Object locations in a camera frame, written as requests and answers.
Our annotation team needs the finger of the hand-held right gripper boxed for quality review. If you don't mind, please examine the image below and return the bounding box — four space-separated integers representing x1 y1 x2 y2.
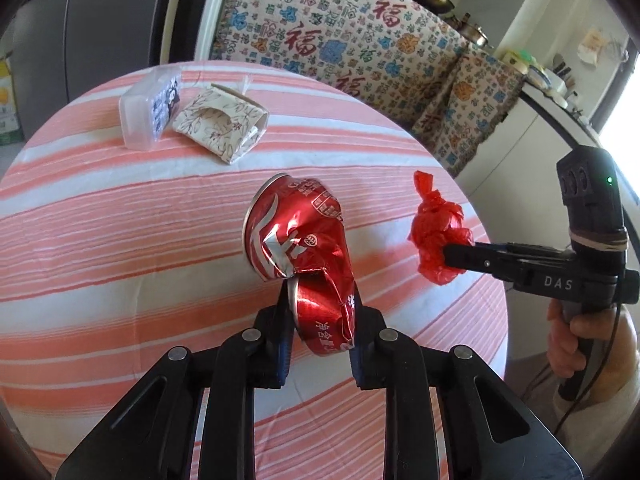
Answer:
442 241 523 283

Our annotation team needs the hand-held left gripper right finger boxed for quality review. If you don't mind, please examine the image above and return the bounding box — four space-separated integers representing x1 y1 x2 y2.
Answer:
347 304 583 480

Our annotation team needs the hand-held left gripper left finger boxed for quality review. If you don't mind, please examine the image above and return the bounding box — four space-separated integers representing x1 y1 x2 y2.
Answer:
55 280 301 480

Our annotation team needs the red plastic bag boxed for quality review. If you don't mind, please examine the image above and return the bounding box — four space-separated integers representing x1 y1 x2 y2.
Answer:
407 170 475 286

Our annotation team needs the crushed red can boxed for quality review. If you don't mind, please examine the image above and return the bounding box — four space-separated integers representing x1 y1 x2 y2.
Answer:
241 173 362 357

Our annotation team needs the person's right hand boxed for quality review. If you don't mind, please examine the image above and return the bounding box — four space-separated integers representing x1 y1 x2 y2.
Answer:
546 302 640 388

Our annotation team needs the beige hanging bag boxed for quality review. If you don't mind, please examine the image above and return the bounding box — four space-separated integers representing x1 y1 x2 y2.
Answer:
577 27 607 66

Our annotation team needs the green lid container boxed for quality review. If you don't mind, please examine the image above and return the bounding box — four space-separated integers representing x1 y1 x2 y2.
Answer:
500 49 533 71

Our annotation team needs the pink striped tablecloth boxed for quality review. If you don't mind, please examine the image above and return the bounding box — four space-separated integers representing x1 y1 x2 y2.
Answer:
0 60 508 480

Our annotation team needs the metal pot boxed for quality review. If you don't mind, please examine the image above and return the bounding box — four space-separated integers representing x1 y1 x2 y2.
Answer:
457 12 493 48

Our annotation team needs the floral paper box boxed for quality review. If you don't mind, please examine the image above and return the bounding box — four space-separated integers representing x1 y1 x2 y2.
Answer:
172 84 270 166

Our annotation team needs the printed patterned cloth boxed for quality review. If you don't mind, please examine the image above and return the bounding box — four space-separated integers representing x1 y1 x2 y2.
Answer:
210 0 528 178

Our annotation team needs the clear plastic box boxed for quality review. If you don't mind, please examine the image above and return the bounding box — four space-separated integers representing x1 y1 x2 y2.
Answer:
119 62 182 152

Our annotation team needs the yellow green carton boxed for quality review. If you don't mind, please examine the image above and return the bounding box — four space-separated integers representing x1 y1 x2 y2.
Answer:
0 52 25 147

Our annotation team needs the grey refrigerator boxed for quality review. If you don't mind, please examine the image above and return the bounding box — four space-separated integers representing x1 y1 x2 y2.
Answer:
10 0 166 106

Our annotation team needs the white door frame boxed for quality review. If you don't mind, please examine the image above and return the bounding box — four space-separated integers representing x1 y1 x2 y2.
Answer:
192 0 232 61

